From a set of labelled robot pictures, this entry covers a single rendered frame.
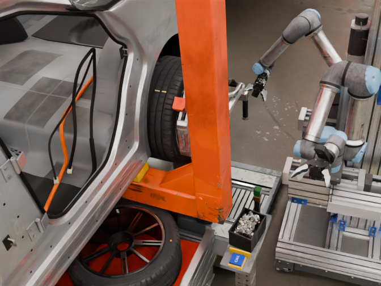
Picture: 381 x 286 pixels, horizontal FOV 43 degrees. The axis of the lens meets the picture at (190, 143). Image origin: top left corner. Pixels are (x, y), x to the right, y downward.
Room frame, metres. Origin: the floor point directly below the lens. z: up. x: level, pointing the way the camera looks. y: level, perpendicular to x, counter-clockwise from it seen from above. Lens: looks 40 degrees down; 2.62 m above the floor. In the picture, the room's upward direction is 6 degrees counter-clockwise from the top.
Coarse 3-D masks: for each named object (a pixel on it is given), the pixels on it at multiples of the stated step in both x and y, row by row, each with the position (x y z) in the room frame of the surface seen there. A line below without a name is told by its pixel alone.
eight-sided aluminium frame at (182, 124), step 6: (180, 114) 2.21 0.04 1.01; (186, 114) 2.20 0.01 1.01; (180, 120) 2.18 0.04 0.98; (186, 120) 2.17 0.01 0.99; (180, 126) 2.16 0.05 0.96; (186, 126) 2.15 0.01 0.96; (180, 132) 2.17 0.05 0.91; (186, 132) 2.15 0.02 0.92; (180, 138) 2.17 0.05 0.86; (186, 138) 2.15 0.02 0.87; (180, 144) 2.17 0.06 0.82; (186, 144) 2.15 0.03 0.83; (180, 150) 2.17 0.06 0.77; (186, 150) 2.16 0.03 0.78
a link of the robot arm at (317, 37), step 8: (304, 16) 2.57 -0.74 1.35; (312, 16) 2.59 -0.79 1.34; (312, 24) 2.56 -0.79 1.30; (320, 24) 2.58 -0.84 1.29; (312, 32) 2.54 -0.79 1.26; (320, 32) 2.55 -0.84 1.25; (312, 40) 2.55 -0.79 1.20; (320, 40) 2.52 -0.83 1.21; (328, 40) 2.54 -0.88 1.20; (320, 48) 2.51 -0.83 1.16; (328, 48) 2.50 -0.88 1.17; (328, 56) 2.48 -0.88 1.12; (336, 56) 2.47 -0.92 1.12; (328, 64) 2.47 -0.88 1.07
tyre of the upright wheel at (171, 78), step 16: (160, 64) 2.50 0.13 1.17; (176, 64) 2.47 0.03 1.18; (160, 80) 2.36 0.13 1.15; (176, 80) 2.34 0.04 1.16; (160, 96) 2.27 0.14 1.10; (176, 96) 2.26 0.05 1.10; (160, 112) 2.21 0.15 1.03; (160, 128) 2.17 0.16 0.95; (160, 144) 2.16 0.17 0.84; (176, 144) 2.19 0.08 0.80; (176, 160) 2.18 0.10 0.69
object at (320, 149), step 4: (316, 144) 1.47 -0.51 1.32; (316, 148) 1.45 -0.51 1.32; (320, 148) 1.44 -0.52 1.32; (324, 148) 1.44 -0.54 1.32; (316, 152) 1.45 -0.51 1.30; (320, 152) 1.44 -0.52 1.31; (324, 152) 1.43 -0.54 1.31; (328, 152) 1.46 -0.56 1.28; (320, 156) 1.47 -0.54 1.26; (324, 156) 1.45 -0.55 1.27; (328, 156) 1.46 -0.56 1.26; (328, 160) 1.46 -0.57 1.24
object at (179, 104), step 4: (176, 100) 2.19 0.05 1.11; (180, 100) 2.19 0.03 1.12; (184, 100) 2.18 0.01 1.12; (176, 104) 2.18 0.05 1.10; (180, 104) 2.17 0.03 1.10; (184, 104) 2.16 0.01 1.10; (172, 108) 2.17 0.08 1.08; (176, 108) 2.16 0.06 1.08; (180, 108) 2.15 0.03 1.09; (184, 108) 2.15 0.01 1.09
